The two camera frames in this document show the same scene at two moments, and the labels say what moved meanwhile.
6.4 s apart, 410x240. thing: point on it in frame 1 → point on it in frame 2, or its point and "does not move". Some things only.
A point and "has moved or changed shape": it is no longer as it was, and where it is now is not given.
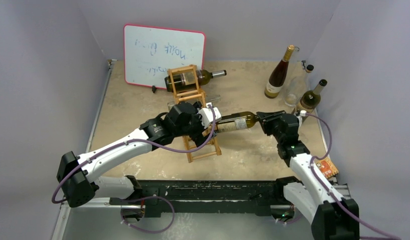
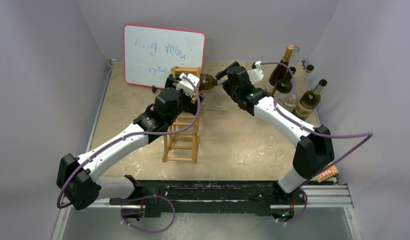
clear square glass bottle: [296, 86] does not move
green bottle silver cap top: [186, 80] has moved or changed shape
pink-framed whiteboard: [150, 51] does not move
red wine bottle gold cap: [275, 82] does not move
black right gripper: [267, 118] → [227, 77]
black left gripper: [198, 137] → [188, 98]
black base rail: [151, 198] does not move
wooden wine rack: [184, 81] has moved or changed shape
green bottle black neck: [236, 121] → [283, 90]
